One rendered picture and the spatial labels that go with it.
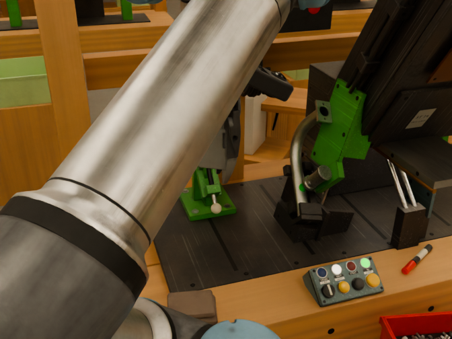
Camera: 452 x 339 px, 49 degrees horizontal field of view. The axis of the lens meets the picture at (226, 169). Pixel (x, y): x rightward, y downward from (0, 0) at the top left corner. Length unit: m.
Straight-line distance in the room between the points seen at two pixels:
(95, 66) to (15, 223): 1.16
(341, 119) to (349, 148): 0.07
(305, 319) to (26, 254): 0.86
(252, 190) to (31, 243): 1.22
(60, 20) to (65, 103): 0.21
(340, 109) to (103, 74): 0.64
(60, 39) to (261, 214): 0.67
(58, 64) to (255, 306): 0.75
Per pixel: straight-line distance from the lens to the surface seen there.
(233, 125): 0.66
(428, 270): 1.26
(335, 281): 1.11
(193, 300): 1.05
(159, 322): 0.64
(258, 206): 1.39
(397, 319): 1.09
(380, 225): 1.37
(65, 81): 1.34
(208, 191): 1.28
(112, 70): 1.43
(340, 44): 1.64
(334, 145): 1.21
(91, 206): 0.29
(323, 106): 1.23
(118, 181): 0.30
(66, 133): 1.39
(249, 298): 1.10
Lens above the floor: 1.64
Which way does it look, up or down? 28 degrees down
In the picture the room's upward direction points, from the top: straight up
